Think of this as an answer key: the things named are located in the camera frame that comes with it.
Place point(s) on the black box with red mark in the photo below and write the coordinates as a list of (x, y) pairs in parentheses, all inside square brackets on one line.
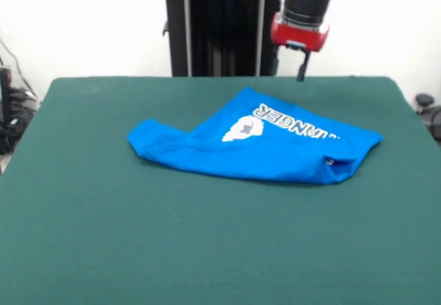
[(5, 95)]

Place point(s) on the blue shirt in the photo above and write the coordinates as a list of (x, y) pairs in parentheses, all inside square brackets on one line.
[(262, 153)]

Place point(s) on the dark green table cloth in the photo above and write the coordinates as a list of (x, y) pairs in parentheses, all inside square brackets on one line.
[(172, 250)]

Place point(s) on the grey office chair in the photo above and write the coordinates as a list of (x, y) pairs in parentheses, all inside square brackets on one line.
[(429, 112)]

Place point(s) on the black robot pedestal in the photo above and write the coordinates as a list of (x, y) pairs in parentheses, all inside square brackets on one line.
[(220, 29)]

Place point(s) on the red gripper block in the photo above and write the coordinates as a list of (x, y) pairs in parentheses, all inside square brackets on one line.
[(299, 36)]

